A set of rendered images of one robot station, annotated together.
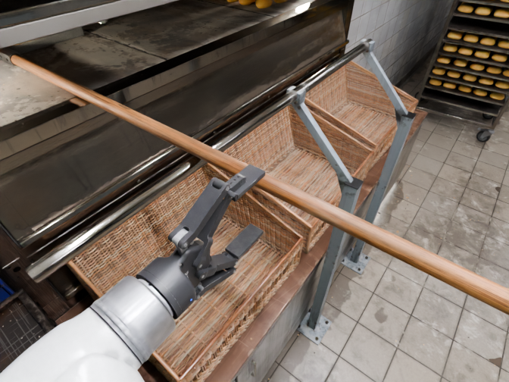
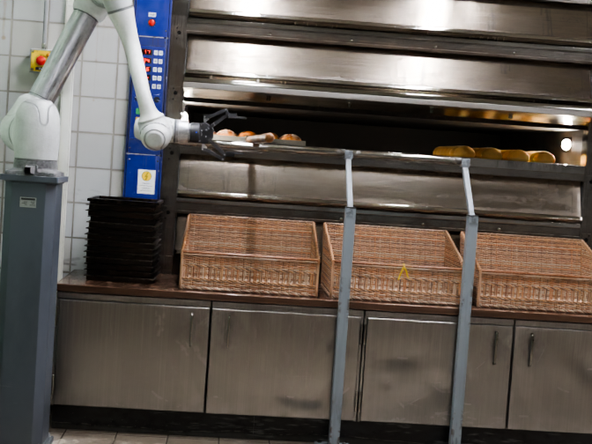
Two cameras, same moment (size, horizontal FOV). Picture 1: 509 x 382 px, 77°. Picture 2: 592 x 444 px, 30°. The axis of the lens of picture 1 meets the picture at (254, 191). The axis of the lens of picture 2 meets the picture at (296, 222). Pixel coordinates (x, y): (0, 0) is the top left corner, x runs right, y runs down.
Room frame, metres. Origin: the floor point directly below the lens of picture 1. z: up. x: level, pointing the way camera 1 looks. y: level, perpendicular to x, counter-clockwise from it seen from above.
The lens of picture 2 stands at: (-2.30, -3.37, 1.14)
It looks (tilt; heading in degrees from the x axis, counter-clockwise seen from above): 3 degrees down; 49
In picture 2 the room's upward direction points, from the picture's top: 4 degrees clockwise
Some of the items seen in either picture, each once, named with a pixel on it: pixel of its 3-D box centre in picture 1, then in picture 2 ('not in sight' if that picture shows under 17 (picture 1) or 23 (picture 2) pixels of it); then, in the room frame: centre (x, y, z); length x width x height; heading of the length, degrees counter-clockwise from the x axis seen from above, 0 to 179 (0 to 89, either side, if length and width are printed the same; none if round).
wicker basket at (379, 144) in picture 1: (355, 108); (532, 271); (1.54, -0.54, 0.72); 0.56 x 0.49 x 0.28; 141
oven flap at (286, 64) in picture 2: not in sight; (390, 70); (1.20, 0.05, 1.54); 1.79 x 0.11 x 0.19; 142
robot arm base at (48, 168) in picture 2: not in sight; (33, 167); (-0.39, 0.25, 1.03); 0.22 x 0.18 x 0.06; 50
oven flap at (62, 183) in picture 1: (240, 81); (381, 188); (1.20, 0.05, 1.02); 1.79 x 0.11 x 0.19; 142
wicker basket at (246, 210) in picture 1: (195, 257); (250, 253); (0.59, 0.19, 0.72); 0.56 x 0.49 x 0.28; 142
